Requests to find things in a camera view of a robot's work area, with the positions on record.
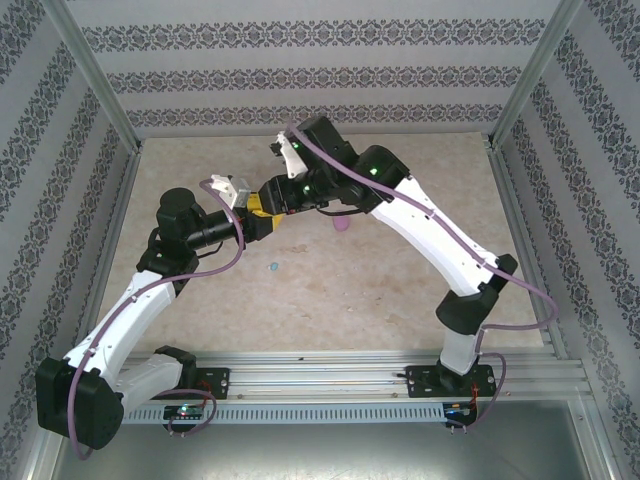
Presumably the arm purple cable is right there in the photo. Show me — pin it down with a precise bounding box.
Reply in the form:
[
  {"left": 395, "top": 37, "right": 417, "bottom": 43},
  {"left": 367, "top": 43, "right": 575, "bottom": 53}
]
[
  {"left": 72, "top": 179, "right": 247, "bottom": 460},
  {"left": 287, "top": 122, "right": 561, "bottom": 434}
]

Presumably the aluminium frame post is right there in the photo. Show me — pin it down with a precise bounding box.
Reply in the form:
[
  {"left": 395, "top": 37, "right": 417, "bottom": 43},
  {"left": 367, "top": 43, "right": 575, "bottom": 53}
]
[
  {"left": 489, "top": 0, "right": 585, "bottom": 149},
  {"left": 42, "top": 0, "right": 144, "bottom": 151}
]

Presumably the slotted grey cable duct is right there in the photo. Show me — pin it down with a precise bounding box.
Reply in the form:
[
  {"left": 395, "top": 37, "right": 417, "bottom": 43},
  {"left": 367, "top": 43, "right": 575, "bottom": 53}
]
[{"left": 119, "top": 402, "right": 479, "bottom": 425}]

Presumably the left small circuit board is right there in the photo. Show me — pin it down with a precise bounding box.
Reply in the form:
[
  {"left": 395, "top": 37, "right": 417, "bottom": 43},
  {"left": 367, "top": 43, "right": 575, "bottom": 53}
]
[{"left": 163, "top": 404, "right": 207, "bottom": 420}]

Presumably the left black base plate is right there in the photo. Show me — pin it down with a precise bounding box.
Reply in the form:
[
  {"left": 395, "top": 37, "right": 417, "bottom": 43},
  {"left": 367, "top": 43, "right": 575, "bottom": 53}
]
[{"left": 192, "top": 367, "right": 232, "bottom": 401}]

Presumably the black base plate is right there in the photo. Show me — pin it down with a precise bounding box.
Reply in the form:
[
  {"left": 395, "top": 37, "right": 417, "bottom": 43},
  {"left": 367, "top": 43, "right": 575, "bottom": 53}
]
[
  {"left": 192, "top": 367, "right": 232, "bottom": 401},
  {"left": 405, "top": 363, "right": 499, "bottom": 400}
]

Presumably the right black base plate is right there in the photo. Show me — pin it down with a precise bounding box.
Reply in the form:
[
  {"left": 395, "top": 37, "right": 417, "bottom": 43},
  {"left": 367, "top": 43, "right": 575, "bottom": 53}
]
[{"left": 405, "top": 363, "right": 499, "bottom": 400}]

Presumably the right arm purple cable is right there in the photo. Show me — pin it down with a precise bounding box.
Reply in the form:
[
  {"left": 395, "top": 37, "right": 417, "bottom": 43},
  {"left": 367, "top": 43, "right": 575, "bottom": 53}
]
[{"left": 287, "top": 122, "right": 561, "bottom": 434}]

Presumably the aluminium table side rail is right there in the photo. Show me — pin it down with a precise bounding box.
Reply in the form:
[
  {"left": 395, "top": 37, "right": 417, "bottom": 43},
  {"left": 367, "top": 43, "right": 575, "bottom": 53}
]
[
  {"left": 487, "top": 142, "right": 574, "bottom": 361},
  {"left": 67, "top": 144, "right": 144, "bottom": 366}
]

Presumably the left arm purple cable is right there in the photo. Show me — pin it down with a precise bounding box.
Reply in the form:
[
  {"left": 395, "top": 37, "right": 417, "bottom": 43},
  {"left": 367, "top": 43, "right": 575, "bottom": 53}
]
[{"left": 72, "top": 179, "right": 247, "bottom": 460}]

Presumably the aluminium mounting rail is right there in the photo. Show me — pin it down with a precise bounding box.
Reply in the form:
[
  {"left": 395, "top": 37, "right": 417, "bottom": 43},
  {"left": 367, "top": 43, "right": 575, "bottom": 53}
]
[{"left": 117, "top": 351, "right": 586, "bottom": 401}]

